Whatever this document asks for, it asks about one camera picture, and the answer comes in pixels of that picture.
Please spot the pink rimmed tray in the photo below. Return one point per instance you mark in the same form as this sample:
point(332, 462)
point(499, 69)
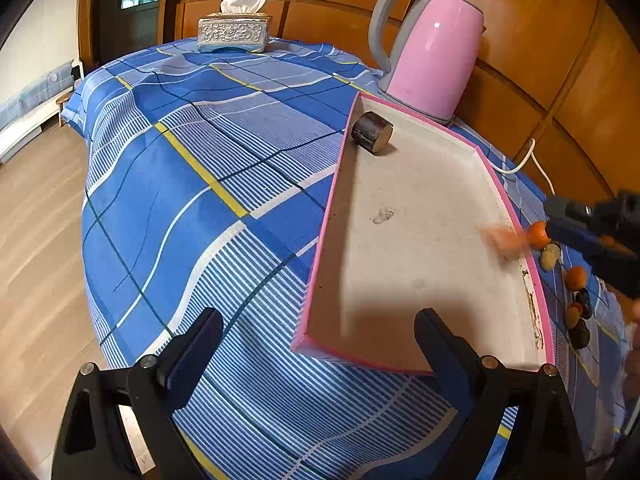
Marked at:
point(425, 240)

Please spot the dark and beige fruit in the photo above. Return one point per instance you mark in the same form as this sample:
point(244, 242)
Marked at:
point(549, 257)

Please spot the dark wooden cylinder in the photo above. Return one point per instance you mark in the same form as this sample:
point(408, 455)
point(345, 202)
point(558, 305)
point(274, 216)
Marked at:
point(371, 131)

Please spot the wooden stool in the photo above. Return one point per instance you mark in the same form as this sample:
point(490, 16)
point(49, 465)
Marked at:
point(62, 105)

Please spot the blue plaid tablecloth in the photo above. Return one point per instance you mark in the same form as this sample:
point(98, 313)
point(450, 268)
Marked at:
point(200, 185)

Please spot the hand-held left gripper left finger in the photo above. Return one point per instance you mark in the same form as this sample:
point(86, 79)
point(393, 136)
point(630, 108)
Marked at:
point(186, 360)

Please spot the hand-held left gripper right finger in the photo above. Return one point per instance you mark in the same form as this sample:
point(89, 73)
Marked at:
point(445, 355)

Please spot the small dark fruit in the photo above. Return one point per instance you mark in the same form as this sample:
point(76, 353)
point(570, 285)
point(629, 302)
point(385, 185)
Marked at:
point(584, 302)

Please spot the dark door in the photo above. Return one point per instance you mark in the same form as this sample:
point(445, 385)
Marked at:
point(127, 15)

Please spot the large dark round fruit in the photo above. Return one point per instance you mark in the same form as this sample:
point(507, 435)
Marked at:
point(580, 335)

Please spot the orange carrot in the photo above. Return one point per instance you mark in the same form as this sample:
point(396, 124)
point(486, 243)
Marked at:
point(515, 236)

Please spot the yellow brown round fruit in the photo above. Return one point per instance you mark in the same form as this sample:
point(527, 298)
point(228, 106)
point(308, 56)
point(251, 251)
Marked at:
point(572, 316)

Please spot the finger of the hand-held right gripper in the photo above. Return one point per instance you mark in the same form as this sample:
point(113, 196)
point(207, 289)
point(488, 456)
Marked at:
point(575, 242)
point(595, 212)

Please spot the pink electric kettle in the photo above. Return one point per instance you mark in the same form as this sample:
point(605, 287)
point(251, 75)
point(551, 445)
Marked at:
point(430, 45)

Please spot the person's right hand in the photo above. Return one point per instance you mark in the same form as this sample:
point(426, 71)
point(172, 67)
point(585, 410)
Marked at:
point(632, 365)

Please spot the white tissue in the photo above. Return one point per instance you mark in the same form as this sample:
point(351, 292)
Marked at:
point(243, 4)

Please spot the small orange mandarin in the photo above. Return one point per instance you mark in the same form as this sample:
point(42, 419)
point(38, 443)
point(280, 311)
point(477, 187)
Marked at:
point(576, 278)

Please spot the silver tissue box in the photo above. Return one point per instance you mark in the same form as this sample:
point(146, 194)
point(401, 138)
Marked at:
point(233, 34)

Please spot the grey sofa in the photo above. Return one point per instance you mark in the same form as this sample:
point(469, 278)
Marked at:
point(30, 110)

